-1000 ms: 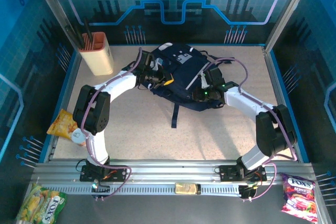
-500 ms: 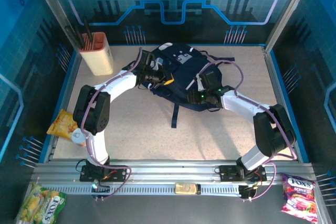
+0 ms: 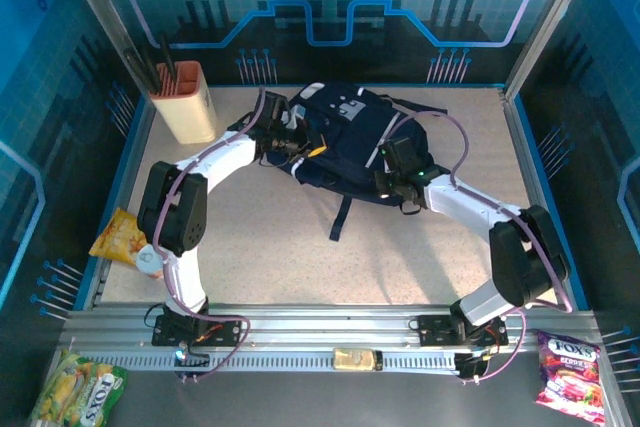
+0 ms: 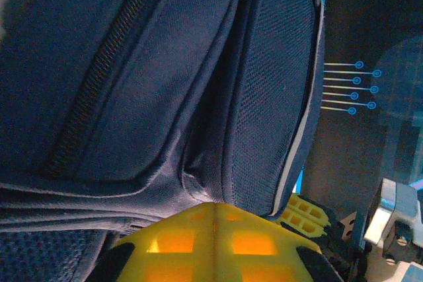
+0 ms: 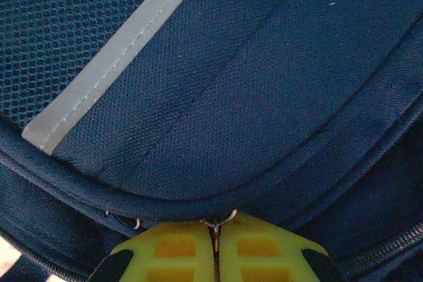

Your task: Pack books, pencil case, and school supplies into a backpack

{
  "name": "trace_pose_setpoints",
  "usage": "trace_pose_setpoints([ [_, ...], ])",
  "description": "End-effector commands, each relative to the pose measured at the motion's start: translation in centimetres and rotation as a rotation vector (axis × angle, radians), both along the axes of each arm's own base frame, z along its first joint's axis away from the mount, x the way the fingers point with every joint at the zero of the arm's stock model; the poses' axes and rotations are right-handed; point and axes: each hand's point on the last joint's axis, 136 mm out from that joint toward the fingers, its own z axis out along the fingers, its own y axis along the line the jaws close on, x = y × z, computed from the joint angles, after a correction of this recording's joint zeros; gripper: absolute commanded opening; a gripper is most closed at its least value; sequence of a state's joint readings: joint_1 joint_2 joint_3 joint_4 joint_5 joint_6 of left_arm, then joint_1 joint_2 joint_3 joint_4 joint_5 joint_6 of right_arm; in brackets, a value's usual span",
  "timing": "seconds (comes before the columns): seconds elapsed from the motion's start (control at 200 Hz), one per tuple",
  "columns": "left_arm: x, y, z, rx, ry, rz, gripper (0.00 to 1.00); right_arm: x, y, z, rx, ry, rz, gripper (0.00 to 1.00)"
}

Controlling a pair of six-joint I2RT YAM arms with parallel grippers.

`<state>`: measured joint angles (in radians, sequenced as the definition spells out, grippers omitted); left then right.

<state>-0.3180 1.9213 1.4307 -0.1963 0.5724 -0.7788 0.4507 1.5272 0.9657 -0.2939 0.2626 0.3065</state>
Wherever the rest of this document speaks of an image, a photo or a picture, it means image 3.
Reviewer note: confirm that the navy blue backpack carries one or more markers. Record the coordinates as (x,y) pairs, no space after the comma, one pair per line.
(350,147)

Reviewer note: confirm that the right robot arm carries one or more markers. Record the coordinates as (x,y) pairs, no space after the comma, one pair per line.
(465,199)

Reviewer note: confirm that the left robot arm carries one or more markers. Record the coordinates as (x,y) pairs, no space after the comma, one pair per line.
(225,157)

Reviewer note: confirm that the cream pen holder orange rim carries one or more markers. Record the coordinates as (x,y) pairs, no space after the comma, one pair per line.
(187,107)

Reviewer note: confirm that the black pen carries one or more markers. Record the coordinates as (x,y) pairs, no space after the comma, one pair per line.
(151,72)
(167,59)

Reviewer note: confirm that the small yellow packet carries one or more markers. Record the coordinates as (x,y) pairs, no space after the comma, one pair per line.
(355,359)

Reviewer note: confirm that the snack can with white lid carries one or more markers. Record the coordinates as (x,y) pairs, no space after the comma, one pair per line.
(149,262)

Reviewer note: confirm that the black connector box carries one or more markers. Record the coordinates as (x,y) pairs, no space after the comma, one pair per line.
(192,361)
(467,366)

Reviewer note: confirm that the yellow snack bag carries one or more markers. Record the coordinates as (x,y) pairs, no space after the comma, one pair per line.
(115,239)

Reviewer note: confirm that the purple Fox's candy bag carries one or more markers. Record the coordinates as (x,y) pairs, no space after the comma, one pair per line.
(570,377)

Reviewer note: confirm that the green Fox's candy bag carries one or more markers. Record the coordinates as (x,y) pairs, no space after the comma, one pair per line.
(75,392)

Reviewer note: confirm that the aluminium side rail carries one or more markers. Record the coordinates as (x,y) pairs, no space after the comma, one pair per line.
(134,167)
(529,172)

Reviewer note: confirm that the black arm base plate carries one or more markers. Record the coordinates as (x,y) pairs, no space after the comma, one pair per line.
(432,329)
(165,334)

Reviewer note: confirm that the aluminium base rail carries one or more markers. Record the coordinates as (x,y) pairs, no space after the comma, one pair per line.
(320,332)

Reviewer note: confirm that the aluminium frame post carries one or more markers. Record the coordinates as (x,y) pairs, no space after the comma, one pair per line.
(552,12)
(102,7)

